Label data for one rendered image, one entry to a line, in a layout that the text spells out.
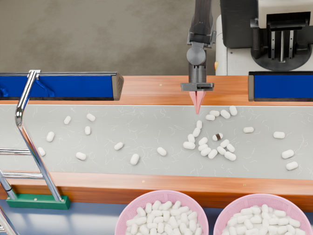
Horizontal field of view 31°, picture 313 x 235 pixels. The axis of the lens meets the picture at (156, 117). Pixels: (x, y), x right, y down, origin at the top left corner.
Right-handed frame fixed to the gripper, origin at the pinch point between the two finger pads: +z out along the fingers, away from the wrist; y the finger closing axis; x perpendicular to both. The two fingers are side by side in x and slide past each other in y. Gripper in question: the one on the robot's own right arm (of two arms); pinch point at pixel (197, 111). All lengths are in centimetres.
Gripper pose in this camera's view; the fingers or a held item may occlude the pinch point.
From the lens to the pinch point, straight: 180.3
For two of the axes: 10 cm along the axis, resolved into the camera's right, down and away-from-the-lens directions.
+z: 0.0, 10.0, 0.4
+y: 9.8, 0.1, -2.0
